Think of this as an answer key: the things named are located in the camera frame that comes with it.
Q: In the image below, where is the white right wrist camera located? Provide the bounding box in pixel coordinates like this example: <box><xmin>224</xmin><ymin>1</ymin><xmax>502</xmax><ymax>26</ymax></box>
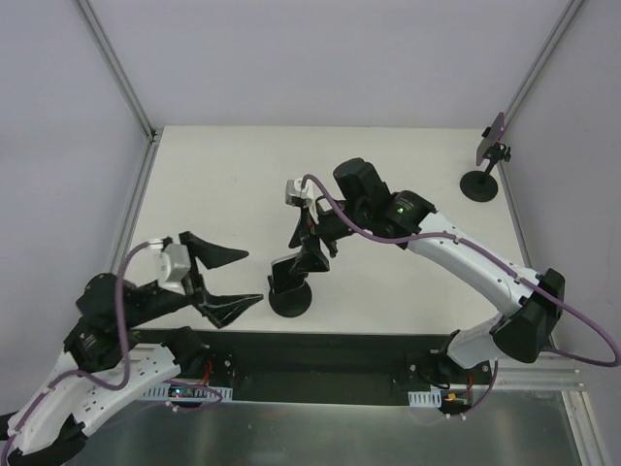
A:
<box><xmin>284</xmin><ymin>178</ymin><xmax>318</xmax><ymax>220</ymax></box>

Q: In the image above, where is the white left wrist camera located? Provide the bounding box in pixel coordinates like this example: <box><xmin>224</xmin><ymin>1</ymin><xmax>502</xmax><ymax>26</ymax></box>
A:
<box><xmin>147</xmin><ymin>237</ymin><xmax>191</xmax><ymax>295</ymax></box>

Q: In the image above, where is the aluminium frame post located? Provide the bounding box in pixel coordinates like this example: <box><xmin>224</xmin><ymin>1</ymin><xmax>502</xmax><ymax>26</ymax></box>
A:
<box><xmin>73</xmin><ymin>0</ymin><xmax>156</xmax><ymax>142</ymax></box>
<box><xmin>488</xmin><ymin>0</ymin><xmax>590</xmax><ymax>143</ymax></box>

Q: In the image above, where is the white cable duct left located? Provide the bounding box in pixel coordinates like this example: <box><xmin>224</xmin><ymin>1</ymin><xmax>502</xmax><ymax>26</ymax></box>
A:
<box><xmin>140</xmin><ymin>383</ymin><xmax>233</xmax><ymax>403</ymax></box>

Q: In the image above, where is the aluminium frame post left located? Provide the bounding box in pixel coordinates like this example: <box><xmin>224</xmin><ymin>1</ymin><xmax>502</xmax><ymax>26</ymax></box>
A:
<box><xmin>73</xmin><ymin>0</ymin><xmax>156</xmax><ymax>142</ymax></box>

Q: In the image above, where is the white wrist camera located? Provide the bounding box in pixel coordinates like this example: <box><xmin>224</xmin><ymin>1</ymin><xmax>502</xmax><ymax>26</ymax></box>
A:
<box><xmin>284</xmin><ymin>178</ymin><xmax>318</xmax><ymax>220</ymax></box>
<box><xmin>147</xmin><ymin>237</ymin><xmax>191</xmax><ymax>295</ymax></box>

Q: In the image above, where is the black phone stand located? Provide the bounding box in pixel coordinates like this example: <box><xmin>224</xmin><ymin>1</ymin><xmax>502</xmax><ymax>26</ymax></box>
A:
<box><xmin>268</xmin><ymin>283</ymin><xmax>312</xmax><ymax>318</ymax></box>
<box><xmin>459</xmin><ymin>142</ymin><xmax>511</xmax><ymax>203</ymax></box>

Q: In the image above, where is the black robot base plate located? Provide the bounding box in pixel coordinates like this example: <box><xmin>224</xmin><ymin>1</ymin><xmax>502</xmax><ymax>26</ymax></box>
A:
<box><xmin>183</xmin><ymin>330</ymin><xmax>494</xmax><ymax>404</ymax></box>

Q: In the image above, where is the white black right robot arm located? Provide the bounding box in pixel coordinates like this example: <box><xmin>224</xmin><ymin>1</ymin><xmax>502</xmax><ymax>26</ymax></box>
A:
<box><xmin>285</xmin><ymin>157</ymin><xmax>565</xmax><ymax>383</ymax></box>

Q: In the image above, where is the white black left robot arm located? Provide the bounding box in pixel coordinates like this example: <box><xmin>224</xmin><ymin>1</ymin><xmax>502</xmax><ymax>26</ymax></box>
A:
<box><xmin>1</xmin><ymin>231</ymin><xmax>263</xmax><ymax>465</ymax></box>

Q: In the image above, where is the aluminium frame post right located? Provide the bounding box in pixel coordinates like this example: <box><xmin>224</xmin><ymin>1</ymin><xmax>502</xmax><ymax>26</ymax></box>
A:
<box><xmin>488</xmin><ymin>0</ymin><xmax>590</xmax><ymax>143</ymax></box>

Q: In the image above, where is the white cable duct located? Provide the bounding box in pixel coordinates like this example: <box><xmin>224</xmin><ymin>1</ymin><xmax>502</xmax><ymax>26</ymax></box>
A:
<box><xmin>140</xmin><ymin>383</ymin><xmax>233</xmax><ymax>403</ymax></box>
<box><xmin>408</xmin><ymin>387</ymin><xmax>442</xmax><ymax>409</ymax></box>

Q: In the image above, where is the white cable duct right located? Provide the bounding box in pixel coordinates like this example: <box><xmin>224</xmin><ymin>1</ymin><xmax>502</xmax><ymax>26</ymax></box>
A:
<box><xmin>408</xmin><ymin>387</ymin><xmax>442</xmax><ymax>409</ymax></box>

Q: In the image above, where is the black smartphone silver edge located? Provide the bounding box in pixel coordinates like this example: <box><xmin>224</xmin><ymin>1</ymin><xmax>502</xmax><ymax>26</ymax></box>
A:
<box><xmin>268</xmin><ymin>253</ymin><xmax>311</xmax><ymax>296</ymax></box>

